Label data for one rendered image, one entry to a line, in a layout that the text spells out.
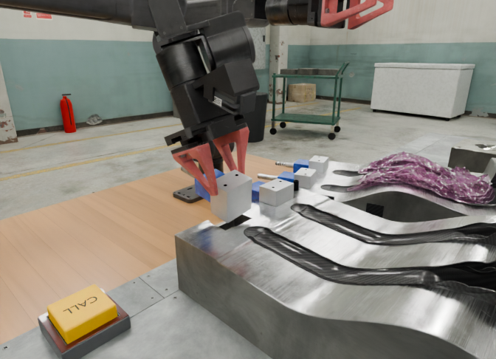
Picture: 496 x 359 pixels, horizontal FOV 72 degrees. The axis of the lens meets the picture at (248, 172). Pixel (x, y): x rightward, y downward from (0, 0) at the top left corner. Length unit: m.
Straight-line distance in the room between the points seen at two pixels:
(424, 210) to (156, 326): 0.47
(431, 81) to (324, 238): 6.55
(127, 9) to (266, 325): 0.39
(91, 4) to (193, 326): 0.40
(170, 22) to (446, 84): 6.56
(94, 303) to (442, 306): 0.37
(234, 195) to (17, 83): 5.37
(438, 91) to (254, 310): 6.65
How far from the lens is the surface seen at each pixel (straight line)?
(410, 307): 0.33
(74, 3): 0.48
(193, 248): 0.46
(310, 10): 0.59
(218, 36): 0.49
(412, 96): 7.10
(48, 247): 0.72
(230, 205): 0.48
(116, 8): 0.46
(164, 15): 0.46
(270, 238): 0.48
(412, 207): 0.67
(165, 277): 0.56
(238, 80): 0.40
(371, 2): 0.57
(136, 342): 0.47
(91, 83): 6.00
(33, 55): 5.79
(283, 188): 0.56
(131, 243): 0.67
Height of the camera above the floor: 1.13
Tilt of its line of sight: 19 degrees down
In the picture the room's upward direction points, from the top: straight up
